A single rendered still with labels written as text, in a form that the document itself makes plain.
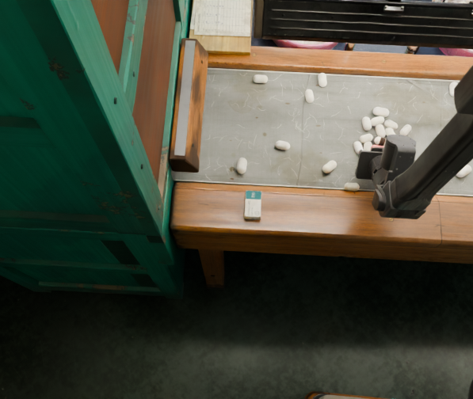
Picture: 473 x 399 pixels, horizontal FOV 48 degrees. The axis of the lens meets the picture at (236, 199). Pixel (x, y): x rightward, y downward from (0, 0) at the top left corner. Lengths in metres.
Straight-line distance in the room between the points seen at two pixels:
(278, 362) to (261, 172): 0.84
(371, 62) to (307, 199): 0.39
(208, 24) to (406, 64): 0.49
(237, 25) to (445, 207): 0.65
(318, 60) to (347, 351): 1.01
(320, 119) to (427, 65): 0.29
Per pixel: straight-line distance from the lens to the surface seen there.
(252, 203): 1.14
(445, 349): 2.01
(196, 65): 1.22
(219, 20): 1.38
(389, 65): 1.38
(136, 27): 0.78
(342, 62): 1.35
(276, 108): 1.29
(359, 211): 1.19
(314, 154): 1.25
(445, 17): 1.05
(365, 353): 1.92
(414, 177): 0.94
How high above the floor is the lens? 1.87
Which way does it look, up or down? 71 degrees down
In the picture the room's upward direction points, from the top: 2 degrees clockwise
